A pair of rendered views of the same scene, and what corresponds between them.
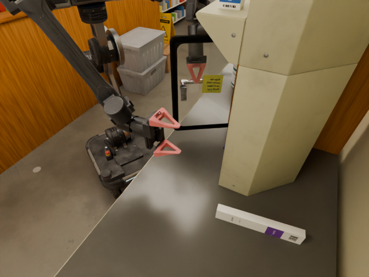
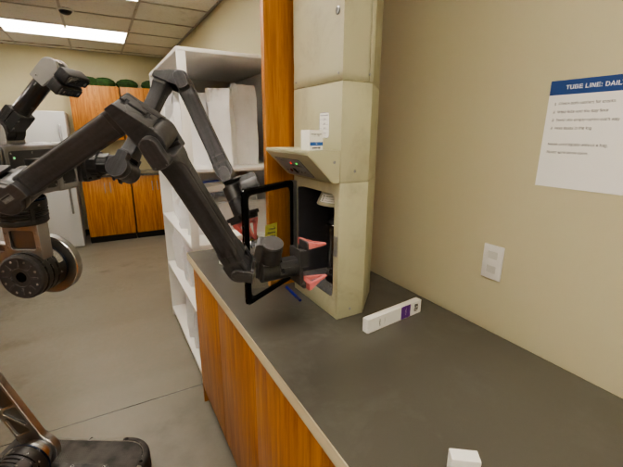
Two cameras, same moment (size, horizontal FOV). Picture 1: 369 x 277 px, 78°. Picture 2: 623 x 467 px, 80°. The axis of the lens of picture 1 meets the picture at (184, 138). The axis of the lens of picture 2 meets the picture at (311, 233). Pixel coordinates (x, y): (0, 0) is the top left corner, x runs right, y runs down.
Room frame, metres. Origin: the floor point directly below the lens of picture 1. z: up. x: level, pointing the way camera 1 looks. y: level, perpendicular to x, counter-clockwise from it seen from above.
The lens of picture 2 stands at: (-0.07, 0.89, 1.56)
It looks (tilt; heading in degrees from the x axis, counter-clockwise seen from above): 15 degrees down; 304
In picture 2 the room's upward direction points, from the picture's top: straight up
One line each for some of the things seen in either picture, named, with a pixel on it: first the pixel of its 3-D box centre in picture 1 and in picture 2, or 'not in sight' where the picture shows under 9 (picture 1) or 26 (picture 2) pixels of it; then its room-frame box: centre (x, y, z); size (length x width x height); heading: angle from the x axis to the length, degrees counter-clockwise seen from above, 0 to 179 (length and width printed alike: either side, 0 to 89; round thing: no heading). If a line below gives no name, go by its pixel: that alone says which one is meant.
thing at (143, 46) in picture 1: (140, 49); not in sight; (2.88, 0.55, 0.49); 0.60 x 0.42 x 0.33; 153
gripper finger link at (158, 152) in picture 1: (166, 144); (311, 273); (0.49, 0.05, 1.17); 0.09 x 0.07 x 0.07; 63
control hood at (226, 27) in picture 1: (238, 20); (299, 163); (0.67, -0.15, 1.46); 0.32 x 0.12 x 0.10; 153
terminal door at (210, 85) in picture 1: (211, 88); (270, 239); (0.77, -0.10, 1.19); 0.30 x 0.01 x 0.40; 96
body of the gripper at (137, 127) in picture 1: (145, 128); (288, 266); (0.52, 0.12, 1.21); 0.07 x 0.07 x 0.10; 63
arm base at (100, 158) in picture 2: not in sight; (98, 163); (1.32, 0.19, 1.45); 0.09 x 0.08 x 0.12; 123
